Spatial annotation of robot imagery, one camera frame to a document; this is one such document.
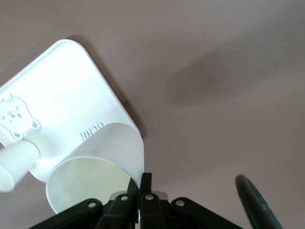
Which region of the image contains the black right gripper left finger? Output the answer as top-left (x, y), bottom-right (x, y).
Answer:
top-left (30, 178), bottom-right (139, 229)

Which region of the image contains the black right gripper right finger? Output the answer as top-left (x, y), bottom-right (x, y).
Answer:
top-left (139, 172), bottom-right (239, 229)

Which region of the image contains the white plastic cup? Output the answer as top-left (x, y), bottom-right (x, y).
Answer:
top-left (45, 122), bottom-right (145, 214)
top-left (0, 140), bottom-right (40, 193)

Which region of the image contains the white bear print tray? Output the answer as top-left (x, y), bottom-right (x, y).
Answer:
top-left (0, 39), bottom-right (142, 183)

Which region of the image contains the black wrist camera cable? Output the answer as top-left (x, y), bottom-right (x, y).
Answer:
top-left (234, 175), bottom-right (284, 229)

